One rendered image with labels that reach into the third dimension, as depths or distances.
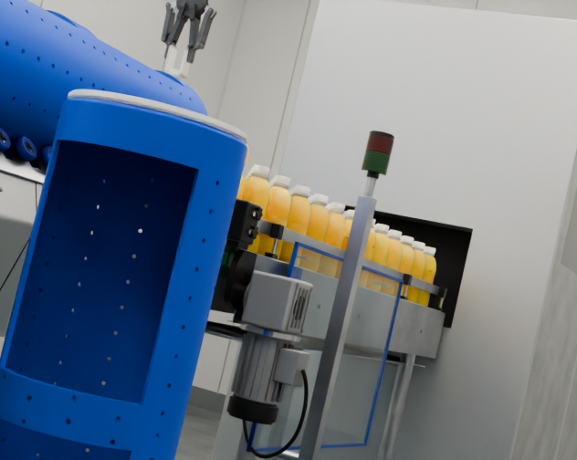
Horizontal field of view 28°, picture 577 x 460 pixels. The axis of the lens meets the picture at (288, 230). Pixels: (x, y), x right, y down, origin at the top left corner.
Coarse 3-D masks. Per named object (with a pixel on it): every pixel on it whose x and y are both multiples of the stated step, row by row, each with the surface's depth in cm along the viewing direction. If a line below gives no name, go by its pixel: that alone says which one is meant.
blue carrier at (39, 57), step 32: (0, 0) 185; (0, 32) 183; (32, 32) 191; (64, 32) 202; (0, 64) 184; (32, 64) 191; (64, 64) 199; (96, 64) 209; (128, 64) 222; (0, 96) 188; (32, 96) 194; (64, 96) 201; (160, 96) 230; (192, 96) 246; (32, 128) 199; (32, 160) 212
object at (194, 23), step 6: (192, 6) 274; (192, 12) 274; (192, 18) 273; (198, 18) 276; (192, 24) 274; (198, 24) 275; (192, 30) 274; (198, 30) 275; (192, 36) 273; (192, 42) 273
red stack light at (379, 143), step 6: (372, 138) 277; (378, 138) 276; (384, 138) 276; (390, 138) 277; (372, 144) 277; (378, 144) 276; (384, 144) 276; (390, 144) 277; (366, 150) 278; (372, 150) 276; (378, 150) 276; (384, 150) 276; (390, 150) 277
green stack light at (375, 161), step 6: (366, 156) 277; (372, 156) 276; (378, 156) 276; (384, 156) 276; (390, 156) 278; (366, 162) 277; (372, 162) 276; (378, 162) 276; (384, 162) 276; (366, 168) 276; (372, 168) 276; (378, 168) 276; (384, 168) 277; (384, 174) 277
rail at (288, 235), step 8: (264, 224) 265; (264, 232) 266; (288, 232) 278; (296, 232) 282; (288, 240) 278; (296, 240) 282; (304, 240) 287; (312, 240) 291; (320, 248) 297; (328, 248) 301; (336, 248) 306; (368, 264) 330; (376, 264) 336; (384, 272) 343; (392, 272) 349; (400, 272) 356; (416, 280) 372; (424, 288) 380; (432, 288) 388
